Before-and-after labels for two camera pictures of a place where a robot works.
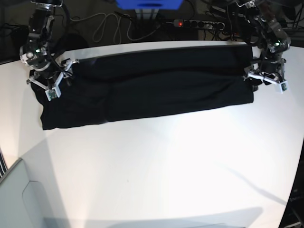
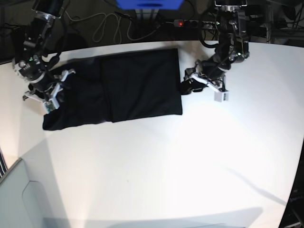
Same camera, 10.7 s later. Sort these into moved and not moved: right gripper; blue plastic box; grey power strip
Moved: right gripper
Not moved: grey power strip; blue plastic box
